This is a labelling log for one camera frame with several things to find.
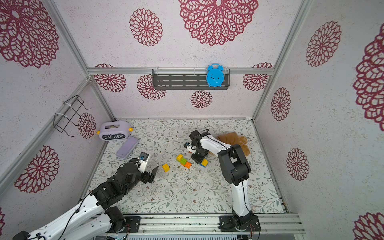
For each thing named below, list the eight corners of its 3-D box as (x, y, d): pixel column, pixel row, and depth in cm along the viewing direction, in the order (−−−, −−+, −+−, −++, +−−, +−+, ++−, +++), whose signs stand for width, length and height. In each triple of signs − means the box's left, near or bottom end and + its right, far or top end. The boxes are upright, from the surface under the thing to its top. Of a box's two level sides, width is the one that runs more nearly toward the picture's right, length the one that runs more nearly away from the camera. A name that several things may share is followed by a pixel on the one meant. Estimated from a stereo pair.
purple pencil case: (115, 156, 101) (113, 153, 98) (131, 138, 111) (129, 134, 108) (125, 160, 99) (123, 157, 96) (140, 141, 109) (138, 138, 106)
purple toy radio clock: (100, 142, 109) (94, 134, 101) (107, 129, 117) (101, 120, 109) (129, 142, 109) (124, 134, 101) (133, 129, 117) (129, 120, 109)
